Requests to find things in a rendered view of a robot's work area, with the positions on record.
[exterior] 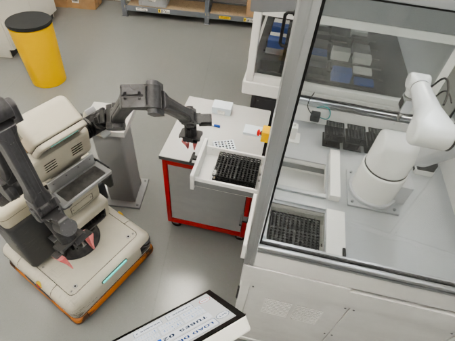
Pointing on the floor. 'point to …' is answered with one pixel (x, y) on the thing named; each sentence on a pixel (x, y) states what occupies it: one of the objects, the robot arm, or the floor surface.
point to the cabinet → (322, 319)
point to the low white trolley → (190, 199)
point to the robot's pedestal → (121, 165)
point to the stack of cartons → (78, 4)
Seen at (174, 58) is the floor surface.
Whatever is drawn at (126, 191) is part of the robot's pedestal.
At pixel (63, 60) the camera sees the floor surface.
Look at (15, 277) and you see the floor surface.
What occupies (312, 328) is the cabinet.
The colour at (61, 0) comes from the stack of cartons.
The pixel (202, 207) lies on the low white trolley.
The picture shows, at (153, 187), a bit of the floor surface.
